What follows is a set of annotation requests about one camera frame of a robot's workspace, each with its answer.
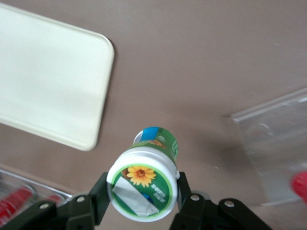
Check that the red cola bottle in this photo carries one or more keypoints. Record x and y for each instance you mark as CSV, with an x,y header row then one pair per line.
x,y
14,201

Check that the cream plastic tray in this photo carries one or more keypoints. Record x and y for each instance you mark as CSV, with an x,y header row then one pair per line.
x,y
48,83

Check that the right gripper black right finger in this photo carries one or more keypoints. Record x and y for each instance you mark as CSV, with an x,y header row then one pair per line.
x,y
206,215

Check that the green lidded yogurt cup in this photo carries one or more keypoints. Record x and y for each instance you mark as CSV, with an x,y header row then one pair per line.
x,y
141,182

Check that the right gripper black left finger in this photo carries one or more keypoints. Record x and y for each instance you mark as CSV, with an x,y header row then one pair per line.
x,y
72,213

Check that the clear acrylic tiered stand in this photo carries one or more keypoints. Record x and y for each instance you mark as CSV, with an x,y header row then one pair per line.
x,y
275,143

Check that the clear acrylic bottle rack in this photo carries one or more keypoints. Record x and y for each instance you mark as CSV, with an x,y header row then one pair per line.
x,y
48,189

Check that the red gum bottle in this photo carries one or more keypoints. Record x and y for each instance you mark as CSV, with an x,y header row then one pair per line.
x,y
299,187

